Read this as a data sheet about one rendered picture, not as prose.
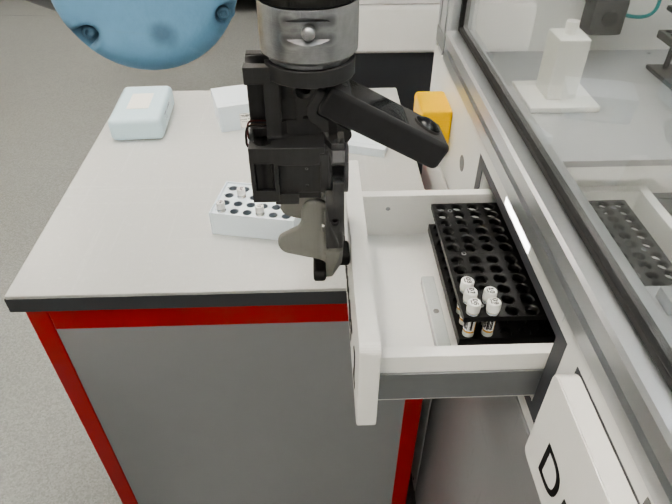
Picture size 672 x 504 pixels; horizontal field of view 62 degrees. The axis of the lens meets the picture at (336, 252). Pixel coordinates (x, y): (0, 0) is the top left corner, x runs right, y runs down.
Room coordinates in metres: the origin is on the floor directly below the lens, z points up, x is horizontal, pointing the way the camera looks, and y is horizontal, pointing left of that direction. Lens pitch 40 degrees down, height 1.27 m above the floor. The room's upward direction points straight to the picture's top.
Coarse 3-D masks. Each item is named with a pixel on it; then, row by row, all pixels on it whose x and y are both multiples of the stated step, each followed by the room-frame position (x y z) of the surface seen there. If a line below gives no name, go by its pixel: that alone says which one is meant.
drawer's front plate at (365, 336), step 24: (360, 192) 0.51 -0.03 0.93; (360, 216) 0.46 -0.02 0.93; (360, 240) 0.42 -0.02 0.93; (360, 264) 0.39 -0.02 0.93; (360, 288) 0.36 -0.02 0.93; (360, 312) 0.33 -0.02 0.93; (360, 336) 0.30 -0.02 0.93; (360, 360) 0.29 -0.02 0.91; (360, 384) 0.29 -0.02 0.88; (360, 408) 0.29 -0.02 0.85
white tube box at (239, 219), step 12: (228, 192) 0.70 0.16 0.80; (252, 192) 0.70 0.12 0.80; (228, 204) 0.67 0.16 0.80; (240, 204) 0.68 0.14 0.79; (252, 204) 0.68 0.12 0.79; (264, 204) 0.67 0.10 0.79; (276, 204) 0.67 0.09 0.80; (216, 216) 0.65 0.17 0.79; (228, 216) 0.64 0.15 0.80; (240, 216) 0.64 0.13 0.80; (252, 216) 0.64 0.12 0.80; (264, 216) 0.64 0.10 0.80; (276, 216) 0.65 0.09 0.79; (288, 216) 0.65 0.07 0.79; (216, 228) 0.65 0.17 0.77; (228, 228) 0.64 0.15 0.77; (240, 228) 0.64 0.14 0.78; (252, 228) 0.64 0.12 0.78; (264, 228) 0.63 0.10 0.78; (276, 228) 0.63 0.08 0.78; (288, 228) 0.63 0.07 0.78
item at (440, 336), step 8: (424, 280) 0.45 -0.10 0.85; (432, 280) 0.45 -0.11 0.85; (424, 288) 0.44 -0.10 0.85; (432, 288) 0.44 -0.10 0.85; (424, 296) 0.43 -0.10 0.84; (432, 296) 0.43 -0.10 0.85; (432, 304) 0.42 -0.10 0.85; (440, 304) 0.42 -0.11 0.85; (432, 312) 0.40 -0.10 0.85; (440, 312) 0.40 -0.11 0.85; (432, 320) 0.39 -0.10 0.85; (440, 320) 0.39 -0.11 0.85; (432, 328) 0.38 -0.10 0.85; (440, 328) 0.38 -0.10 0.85; (432, 336) 0.38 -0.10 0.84; (440, 336) 0.37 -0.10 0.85; (448, 336) 0.37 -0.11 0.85; (440, 344) 0.36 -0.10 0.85; (448, 344) 0.36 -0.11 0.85
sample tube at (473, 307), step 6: (468, 300) 0.36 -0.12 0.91; (474, 300) 0.36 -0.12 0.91; (468, 306) 0.35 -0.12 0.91; (474, 306) 0.35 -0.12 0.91; (480, 306) 0.35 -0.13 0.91; (468, 312) 0.36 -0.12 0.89; (474, 312) 0.35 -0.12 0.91; (468, 324) 0.35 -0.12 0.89; (474, 324) 0.35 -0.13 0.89; (468, 330) 0.35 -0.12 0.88; (468, 336) 0.35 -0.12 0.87
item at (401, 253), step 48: (384, 192) 0.56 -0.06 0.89; (432, 192) 0.56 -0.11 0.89; (480, 192) 0.56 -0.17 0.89; (384, 240) 0.54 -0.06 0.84; (384, 288) 0.45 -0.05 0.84; (384, 336) 0.38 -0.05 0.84; (384, 384) 0.31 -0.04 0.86; (432, 384) 0.31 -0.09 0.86; (480, 384) 0.31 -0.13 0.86; (528, 384) 0.31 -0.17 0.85
